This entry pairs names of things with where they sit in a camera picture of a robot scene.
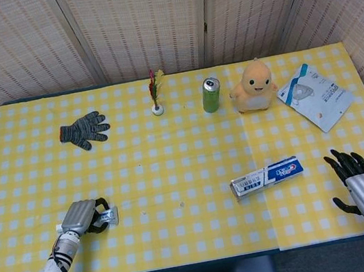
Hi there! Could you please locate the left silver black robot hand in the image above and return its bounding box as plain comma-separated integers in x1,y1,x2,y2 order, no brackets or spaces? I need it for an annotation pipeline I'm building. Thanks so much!
56,194,115,241

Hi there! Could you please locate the blue white toothpaste tube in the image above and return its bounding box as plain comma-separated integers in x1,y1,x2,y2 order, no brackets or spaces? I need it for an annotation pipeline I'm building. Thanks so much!
54,205,121,236

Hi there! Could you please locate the blue white toothpaste box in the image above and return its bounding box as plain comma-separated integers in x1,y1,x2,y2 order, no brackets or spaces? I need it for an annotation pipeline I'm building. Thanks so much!
226,153,308,203

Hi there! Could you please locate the yellow white checkered tablecloth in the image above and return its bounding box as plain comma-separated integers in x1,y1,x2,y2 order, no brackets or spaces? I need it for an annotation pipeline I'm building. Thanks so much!
0,37,364,272

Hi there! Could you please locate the grey knit work glove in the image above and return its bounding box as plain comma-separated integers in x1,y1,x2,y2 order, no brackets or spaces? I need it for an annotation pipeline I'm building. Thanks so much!
56,108,115,155

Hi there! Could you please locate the white face mask package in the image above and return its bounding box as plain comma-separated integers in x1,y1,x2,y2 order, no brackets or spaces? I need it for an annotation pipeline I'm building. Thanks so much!
272,56,360,141

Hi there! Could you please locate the feather shuttlecock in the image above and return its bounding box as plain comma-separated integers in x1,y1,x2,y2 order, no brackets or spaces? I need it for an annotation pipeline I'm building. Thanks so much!
144,67,172,117

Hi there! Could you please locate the yellow plush toy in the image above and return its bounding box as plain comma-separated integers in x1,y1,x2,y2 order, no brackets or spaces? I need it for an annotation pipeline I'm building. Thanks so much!
224,54,283,117

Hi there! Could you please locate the green drink can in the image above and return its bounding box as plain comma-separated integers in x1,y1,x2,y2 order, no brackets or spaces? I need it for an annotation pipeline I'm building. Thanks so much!
197,76,226,115

